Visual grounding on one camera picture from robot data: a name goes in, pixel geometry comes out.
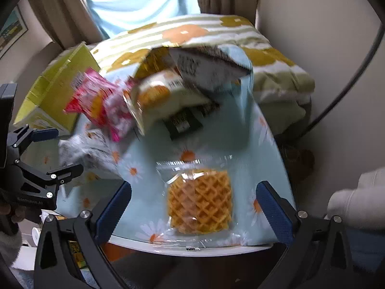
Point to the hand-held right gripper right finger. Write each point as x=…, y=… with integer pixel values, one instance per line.
x=272, y=213

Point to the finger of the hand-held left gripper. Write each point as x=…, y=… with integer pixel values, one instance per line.
x=57, y=177
x=39, y=135

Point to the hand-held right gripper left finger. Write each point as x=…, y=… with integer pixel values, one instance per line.
x=115, y=210

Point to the yellow-green cardboard box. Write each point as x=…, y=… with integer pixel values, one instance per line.
x=51, y=90

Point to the pink striped snack packet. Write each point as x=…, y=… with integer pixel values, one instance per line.
x=90, y=102

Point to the clear waffle packet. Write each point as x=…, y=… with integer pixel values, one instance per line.
x=198, y=201

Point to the person's left forearm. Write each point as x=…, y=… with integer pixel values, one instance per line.
x=9, y=251

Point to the person's left hand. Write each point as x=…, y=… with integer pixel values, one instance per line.
x=15, y=215

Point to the silver white snack packet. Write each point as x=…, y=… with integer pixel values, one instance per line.
x=84, y=150

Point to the person's white fleece garment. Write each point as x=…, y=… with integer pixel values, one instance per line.
x=358, y=198

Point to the black snack packet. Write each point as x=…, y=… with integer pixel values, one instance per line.
x=183, y=123

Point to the yellow white snack packet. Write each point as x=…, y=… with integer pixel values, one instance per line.
x=159, y=96

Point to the striped floral blanket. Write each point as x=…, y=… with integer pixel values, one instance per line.
x=270, y=66

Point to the light blue hanging cloth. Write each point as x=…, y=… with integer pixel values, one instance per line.
x=135, y=6

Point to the white black printed packet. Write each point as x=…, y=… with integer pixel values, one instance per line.
x=204, y=66

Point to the framed wall picture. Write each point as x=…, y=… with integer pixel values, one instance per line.
x=10, y=31

